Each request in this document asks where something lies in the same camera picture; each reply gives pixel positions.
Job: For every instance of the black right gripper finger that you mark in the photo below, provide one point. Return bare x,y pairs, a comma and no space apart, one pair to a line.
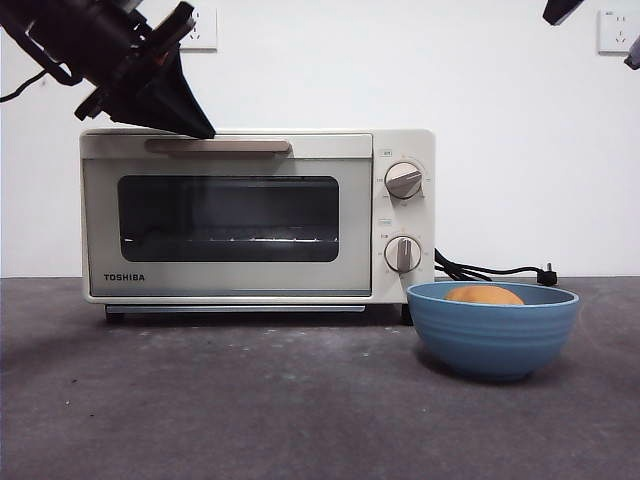
562,10
634,52

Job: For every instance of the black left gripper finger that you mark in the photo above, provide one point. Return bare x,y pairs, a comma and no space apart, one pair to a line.
165,117
182,97

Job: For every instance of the beige temperature knob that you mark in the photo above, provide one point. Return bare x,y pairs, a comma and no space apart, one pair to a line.
404,181

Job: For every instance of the brown potato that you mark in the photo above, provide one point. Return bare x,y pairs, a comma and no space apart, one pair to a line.
480,295

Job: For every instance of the blue ribbed bowl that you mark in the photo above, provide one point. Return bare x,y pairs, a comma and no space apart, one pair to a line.
492,340

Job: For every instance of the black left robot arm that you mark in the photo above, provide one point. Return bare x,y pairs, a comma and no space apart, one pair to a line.
75,30

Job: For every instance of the cream Toshiba toaster oven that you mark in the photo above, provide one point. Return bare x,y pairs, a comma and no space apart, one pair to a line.
400,220

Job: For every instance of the beige timer knob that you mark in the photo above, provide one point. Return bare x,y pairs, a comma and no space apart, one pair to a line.
402,254

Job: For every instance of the white wall socket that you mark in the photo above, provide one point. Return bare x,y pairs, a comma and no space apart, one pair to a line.
205,35
612,30

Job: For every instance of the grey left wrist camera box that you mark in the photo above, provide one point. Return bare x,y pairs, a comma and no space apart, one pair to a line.
131,5

